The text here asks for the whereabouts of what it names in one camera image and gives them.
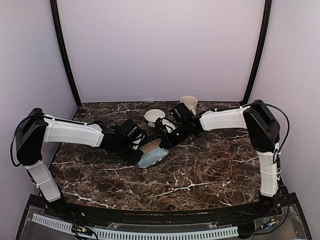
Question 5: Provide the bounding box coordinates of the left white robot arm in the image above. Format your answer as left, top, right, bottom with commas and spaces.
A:
10, 108, 146, 218

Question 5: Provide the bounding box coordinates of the white and navy bowl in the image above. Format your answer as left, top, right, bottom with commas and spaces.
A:
144, 108, 166, 128

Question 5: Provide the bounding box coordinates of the right black frame post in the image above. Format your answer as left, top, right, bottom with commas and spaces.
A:
239, 0, 273, 105

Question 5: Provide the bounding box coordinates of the black checkered glasses case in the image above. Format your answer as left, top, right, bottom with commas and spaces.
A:
146, 132, 164, 142

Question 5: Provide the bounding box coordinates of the left black frame post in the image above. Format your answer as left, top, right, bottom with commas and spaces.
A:
49, 0, 82, 108

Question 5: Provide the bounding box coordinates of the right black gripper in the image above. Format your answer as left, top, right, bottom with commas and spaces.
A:
159, 122, 191, 149

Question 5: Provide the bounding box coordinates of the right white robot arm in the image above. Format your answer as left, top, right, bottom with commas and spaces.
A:
160, 99, 285, 217

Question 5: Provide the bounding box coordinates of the white slotted cable duct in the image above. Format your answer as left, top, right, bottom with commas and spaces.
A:
31, 213, 239, 240

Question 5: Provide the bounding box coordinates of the black front rail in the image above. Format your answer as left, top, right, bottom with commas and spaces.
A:
24, 194, 298, 227

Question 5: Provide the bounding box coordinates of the light blue cloth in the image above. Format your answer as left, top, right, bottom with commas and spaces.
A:
137, 147, 169, 169

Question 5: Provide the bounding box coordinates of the black frame post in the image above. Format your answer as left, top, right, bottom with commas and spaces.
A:
49, 0, 82, 108
239, 0, 273, 105

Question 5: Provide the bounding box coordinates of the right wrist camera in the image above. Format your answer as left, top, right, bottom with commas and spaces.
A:
155, 117, 176, 133

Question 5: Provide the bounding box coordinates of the white seahorse mug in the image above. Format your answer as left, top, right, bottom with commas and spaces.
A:
180, 95, 198, 115

